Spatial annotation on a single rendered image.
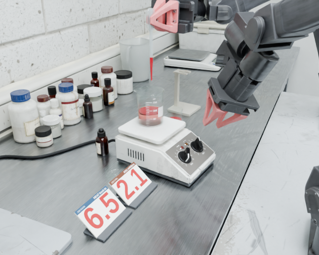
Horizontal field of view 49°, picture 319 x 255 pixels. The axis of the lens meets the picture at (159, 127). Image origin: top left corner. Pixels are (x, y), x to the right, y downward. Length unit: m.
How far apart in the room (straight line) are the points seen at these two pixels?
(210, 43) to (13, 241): 1.43
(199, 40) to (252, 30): 1.24
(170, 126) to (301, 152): 0.34
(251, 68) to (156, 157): 0.27
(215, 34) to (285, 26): 1.24
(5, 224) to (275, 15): 0.58
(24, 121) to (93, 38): 0.55
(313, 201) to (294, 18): 0.27
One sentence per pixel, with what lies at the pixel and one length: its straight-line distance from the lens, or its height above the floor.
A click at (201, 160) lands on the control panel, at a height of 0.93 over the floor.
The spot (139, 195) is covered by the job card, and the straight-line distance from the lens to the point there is 0.72.
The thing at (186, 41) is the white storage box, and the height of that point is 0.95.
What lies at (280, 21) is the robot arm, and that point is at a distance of 0.59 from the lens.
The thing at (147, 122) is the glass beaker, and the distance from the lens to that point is 0.79.
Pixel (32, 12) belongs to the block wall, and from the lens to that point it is 1.14.
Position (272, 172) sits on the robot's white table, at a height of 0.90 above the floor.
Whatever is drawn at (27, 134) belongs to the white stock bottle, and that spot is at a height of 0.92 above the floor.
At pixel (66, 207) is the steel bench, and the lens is 0.72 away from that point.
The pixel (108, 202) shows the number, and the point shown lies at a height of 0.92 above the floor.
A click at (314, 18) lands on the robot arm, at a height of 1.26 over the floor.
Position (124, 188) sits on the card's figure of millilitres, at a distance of 0.71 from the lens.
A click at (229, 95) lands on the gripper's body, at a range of 0.70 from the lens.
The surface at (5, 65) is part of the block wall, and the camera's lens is 1.07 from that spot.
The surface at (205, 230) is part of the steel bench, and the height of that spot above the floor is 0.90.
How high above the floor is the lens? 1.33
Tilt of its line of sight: 26 degrees down
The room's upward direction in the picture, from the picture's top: straight up
